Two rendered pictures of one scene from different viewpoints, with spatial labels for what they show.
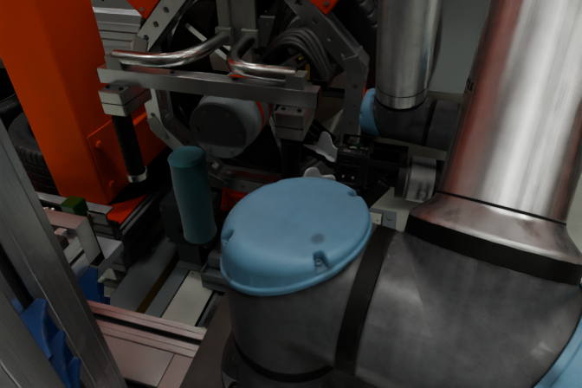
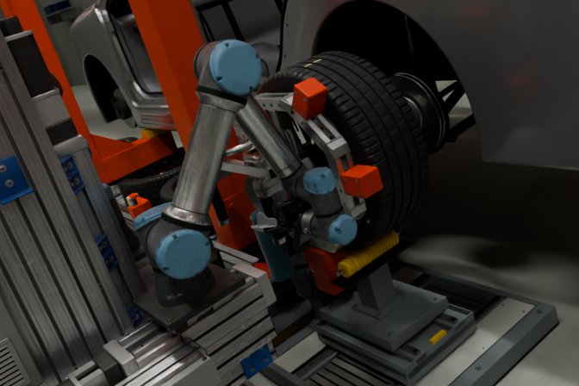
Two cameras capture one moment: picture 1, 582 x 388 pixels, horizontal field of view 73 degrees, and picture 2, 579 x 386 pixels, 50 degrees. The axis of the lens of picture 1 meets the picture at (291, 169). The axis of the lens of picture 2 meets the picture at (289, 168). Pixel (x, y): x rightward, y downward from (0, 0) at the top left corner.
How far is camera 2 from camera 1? 1.39 m
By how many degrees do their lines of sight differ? 42
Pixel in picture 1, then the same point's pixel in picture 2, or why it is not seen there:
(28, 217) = (104, 208)
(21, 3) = (187, 124)
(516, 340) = (160, 237)
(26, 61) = not seen: hidden behind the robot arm
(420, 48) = (263, 148)
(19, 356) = (87, 234)
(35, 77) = not seen: hidden behind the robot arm
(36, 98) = not seen: hidden behind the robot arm
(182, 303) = (300, 349)
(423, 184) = (306, 223)
